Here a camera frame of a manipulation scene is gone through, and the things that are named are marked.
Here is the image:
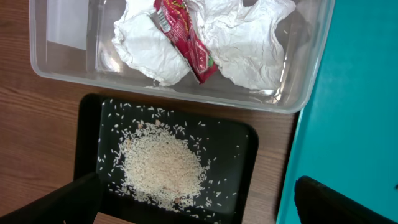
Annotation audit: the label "teal serving tray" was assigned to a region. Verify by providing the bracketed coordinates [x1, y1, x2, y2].
[277, 0, 397, 223]

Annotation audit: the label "rice food scraps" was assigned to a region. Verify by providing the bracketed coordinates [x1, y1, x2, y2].
[96, 99, 242, 220]

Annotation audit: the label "red snack wrapper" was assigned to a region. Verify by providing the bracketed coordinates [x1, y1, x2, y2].
[154, 0, 217, 83]

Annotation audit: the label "crumpled white tissue paper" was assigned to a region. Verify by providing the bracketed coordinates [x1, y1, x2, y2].
[112, 0, 296, 91]

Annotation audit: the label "black food waste tray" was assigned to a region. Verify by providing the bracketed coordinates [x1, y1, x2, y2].
[74, 94, 259, 224]

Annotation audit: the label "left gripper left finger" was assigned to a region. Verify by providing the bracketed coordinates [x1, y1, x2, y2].
[1, 173, 101, 224]

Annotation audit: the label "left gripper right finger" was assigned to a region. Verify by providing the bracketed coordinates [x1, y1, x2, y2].
[294, 176, 397, 224]

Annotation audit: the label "clear plastic waste bin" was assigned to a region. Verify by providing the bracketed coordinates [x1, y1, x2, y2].
[29, 0, 335, 114]

